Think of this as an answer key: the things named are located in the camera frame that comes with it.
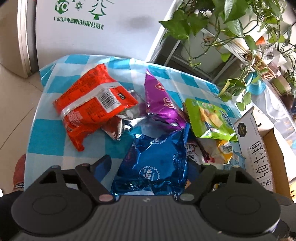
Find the white freezer with green print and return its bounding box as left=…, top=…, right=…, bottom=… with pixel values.
left=17, top=1, right=180, bottom=78

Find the blue foil snack bag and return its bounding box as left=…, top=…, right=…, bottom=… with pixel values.
left=111, top=124, right=190, bottom=196

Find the green pothos plant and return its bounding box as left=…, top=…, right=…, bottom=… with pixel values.
left=160, top=1, right=295, bottom=111

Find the white metal plant stand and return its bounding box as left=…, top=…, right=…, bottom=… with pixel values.
left=162, top=27, right=253, bottom=84

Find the white red snack packet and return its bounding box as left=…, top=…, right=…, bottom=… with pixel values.
left=186, top=138, right=233, bottom=165

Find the red snack bag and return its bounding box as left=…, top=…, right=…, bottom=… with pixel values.
left=53, top=64, right=138, bottom=152

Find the green cracker snack bag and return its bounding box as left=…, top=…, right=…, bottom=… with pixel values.
left=185, top=98, right=238, bottom=142

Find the cardboard milk carton box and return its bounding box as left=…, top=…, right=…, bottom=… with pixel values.
left=234, top=106, right=295, bottom=199

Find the blue white checkered tablecloth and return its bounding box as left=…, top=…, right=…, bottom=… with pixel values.
left=24, top=54, right=242, bottom=193

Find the purple snack bag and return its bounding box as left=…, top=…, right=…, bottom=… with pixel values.
left=144, top=69, right=187, bottom=131

